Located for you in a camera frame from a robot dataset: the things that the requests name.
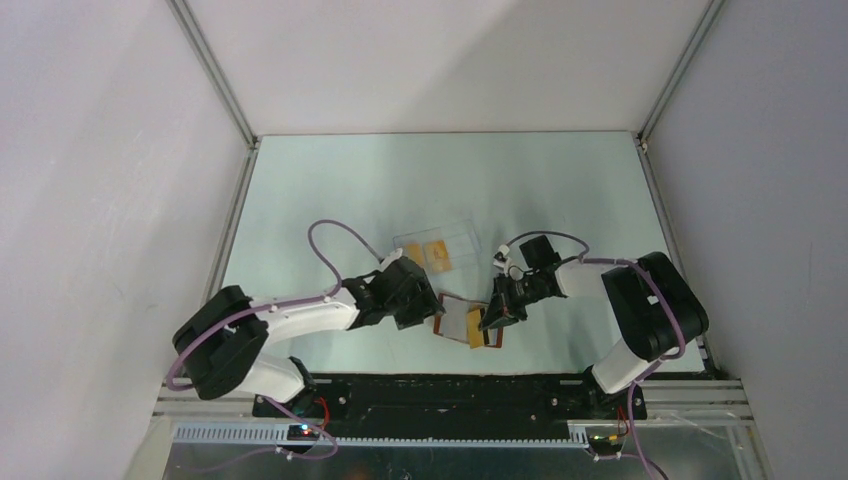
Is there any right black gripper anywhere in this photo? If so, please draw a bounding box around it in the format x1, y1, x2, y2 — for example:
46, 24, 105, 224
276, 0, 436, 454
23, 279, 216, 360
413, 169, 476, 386
479, 271, 548, 332

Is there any brown leather card holder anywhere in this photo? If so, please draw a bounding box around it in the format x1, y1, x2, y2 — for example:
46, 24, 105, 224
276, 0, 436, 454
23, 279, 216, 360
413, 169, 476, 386
432, 292, 504, 349

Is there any clear plastic card box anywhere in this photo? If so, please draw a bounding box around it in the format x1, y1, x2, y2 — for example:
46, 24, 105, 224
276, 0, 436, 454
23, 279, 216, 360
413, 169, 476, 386
393, 220, 481, 274

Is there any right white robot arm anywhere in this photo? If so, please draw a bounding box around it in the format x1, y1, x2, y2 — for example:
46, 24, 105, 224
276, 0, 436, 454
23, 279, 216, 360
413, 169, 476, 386
479, 230, 709, 418

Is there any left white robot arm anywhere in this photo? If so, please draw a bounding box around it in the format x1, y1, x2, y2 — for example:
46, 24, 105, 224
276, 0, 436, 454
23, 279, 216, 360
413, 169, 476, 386
166, 252, 444, 417

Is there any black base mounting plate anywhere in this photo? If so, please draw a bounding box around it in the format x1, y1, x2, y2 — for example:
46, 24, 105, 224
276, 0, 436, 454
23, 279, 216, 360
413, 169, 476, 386
295, 374, 647, 439

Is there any right small circuit board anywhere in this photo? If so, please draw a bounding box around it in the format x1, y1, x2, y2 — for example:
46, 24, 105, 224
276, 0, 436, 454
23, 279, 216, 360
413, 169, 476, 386
589, 434, 628, 449

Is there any small circuit board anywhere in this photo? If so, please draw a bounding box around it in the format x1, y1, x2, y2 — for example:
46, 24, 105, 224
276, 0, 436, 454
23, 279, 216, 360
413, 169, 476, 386
286, 424, 322, 442
589, 434, 628, 449

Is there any left small circuit board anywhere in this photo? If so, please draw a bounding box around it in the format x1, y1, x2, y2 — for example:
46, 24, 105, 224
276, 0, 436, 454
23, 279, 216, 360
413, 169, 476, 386
286, 424, 322, 442

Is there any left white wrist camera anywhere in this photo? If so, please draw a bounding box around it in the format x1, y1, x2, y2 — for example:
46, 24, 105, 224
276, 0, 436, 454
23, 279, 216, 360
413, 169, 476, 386
378, 248, 404, 271

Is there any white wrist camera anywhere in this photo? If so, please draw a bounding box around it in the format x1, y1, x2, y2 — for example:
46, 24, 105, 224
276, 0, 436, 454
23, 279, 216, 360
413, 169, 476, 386
493, 244, 524, 280
378, 248, 404, 271

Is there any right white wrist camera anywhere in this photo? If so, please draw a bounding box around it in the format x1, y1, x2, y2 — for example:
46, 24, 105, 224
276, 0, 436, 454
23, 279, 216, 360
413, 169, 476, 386
493, 244, 524, 280

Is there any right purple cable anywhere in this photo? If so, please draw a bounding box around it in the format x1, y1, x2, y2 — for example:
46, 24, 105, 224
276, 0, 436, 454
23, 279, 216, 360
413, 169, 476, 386
506, 231, 689, 480

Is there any grey slotted cable duct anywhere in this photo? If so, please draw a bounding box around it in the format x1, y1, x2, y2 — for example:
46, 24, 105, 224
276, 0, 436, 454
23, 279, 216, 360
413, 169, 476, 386
174, 422, 589, 448

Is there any right aluminium frame post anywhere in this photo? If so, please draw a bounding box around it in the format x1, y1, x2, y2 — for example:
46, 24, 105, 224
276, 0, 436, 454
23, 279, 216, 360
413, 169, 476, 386
636, 0, 727, 153

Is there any aluminium frame post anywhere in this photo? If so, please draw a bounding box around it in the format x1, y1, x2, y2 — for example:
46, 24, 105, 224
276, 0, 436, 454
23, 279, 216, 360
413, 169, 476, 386
166, 0, 258, 149
636, 0, 727, 153

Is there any left aluminium frame post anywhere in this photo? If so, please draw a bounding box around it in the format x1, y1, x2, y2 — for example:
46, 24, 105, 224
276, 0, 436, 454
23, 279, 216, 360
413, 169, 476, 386
166, 0, 258, 149

